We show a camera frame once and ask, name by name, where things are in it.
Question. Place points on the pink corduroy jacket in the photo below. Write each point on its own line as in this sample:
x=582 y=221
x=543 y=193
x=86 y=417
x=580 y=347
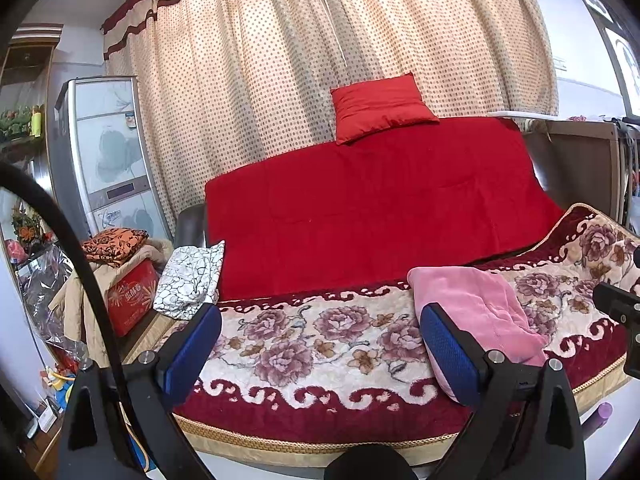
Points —
x=483 y=304

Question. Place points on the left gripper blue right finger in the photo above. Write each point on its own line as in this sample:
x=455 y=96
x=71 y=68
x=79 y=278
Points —
x=457 y=359

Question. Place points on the white crackle pattern pillow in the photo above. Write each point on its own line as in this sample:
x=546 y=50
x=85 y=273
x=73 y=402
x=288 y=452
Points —
x=189 y=280

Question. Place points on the dotted beige curtain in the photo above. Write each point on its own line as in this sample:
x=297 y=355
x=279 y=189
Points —
x=224 y=83

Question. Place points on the silver refrigerator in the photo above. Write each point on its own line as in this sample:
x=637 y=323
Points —
x=99 y=169

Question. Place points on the red sofa throw blanket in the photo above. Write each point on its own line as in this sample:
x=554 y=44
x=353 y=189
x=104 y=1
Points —
x=335 y=216

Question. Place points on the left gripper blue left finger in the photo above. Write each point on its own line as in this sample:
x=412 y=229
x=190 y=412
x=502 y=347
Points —
x=184 y=354

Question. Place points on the dark leather sofa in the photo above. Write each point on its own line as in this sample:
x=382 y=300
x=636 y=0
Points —
x=191 y=227

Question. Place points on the floral plush seat blanket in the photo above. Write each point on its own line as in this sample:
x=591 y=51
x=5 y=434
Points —
x=294 y=380

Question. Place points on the red gift box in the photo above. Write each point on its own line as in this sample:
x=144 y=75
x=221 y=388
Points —
x=130 y=298

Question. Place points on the red cushion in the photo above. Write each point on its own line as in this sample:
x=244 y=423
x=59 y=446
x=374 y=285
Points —
x=378 y=105

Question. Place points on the orange patterned folded cloth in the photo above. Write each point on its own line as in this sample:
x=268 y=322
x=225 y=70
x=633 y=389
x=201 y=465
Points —
x=114 y=246

